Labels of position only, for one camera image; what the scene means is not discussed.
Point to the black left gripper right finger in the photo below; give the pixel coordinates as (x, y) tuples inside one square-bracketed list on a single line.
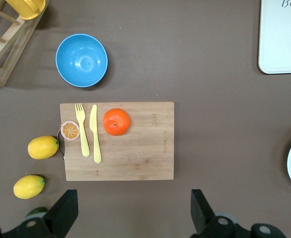
[(200, 210)]

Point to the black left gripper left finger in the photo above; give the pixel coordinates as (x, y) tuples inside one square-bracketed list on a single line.
[(62, 213)]

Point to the orange fruit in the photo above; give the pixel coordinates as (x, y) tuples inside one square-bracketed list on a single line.
[(116, 122)]

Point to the green lime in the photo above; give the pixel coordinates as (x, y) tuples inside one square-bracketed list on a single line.
[(36, 212)]

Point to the yellow lemon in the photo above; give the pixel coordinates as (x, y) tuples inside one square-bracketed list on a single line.
[(43, 147), (28, 186)]

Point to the yellow plastic fork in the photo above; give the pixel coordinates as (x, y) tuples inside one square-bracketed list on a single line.
[(83, 136)]

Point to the yellow plastic knife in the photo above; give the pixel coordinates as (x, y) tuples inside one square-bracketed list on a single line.
[(95, 138)]

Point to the toy orange slice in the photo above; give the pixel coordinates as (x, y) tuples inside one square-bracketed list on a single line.
[(70, 130)]

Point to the wooden cutting board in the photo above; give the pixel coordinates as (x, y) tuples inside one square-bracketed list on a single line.
[(140, 148)]

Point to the blue bowl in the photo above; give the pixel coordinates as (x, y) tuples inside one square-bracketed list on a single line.
[(81, 60)]

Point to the wooden drying rack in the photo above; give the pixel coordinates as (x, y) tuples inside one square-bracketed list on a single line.
[(9, 47)]

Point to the cream serving tray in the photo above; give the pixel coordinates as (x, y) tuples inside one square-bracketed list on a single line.
[(282, 39)]

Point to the yellow cup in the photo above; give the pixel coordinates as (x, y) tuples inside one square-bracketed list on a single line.
[(26, 7)]

